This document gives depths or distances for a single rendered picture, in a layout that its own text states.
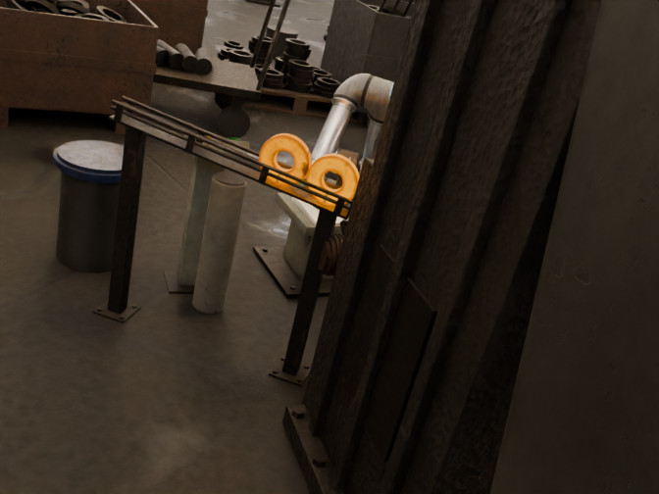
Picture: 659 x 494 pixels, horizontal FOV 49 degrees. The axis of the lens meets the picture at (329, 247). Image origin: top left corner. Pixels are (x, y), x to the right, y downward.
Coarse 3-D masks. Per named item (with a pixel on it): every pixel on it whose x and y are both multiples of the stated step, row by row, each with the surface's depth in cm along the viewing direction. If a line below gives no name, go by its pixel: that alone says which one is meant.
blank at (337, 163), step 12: (324, 156) 213; (336, 156) 212; (312, 168) 215; (324, 168) 214; (336, 168) 213; (348, 168) 212; (312, 180) 216; (324, 180) 218; (348, 180) 213; (336, 192) 216; (348, 192) 215; (324, 204) 218
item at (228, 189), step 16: (224, 176) 250; (240, 176) 253; (224, 192) 246; (240, 192) 248; (208, 208) 252; (224, 208) 248; (240, 208) 252; (208, 224) 253; (224, 224) 251; (208, 240) 255; (224, 240) 254; (208, 256) 257; (224, 256) 257; (208, 272) 260; (224, 272) 261; (208, 288) 262; (224, 288) 265; (192, 304) 269; (208, 304) 265; (224, 304) 270
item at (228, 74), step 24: (288, 0) 415; (264, 24) 474; (168, 48) 441; (168, 72) 429; (192, 72) 440; (216, 72) 454; (240, 72) 468; (264, 72) 432; (216, 96) 490; (240, 96) 433; (240, 120) 442
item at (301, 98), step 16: (224, 48) 557; (288, 48) 538; (304, 48) 536; (256, 64) 548; (288, 64) 522; (304, 64) 531; (272, 80) 516; (288, 80) 526; (304, 80) 522; (320, 80) 531; (336, 80) 543; (272, 96) 551; (288, 96) 518; (304, 96) 520; (320, 96) 530; (288, 112) 523; (304, 112) 526; (320, 112) 538
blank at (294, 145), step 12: (264, 144) 216; (276, 144) 215; (288, 144) 214; (300, 144) 213; (264, 156) 217; (276, 156) 219; (300, 156) 214; (276, 168) 218; (300, 168) 216; (276, 180) 219
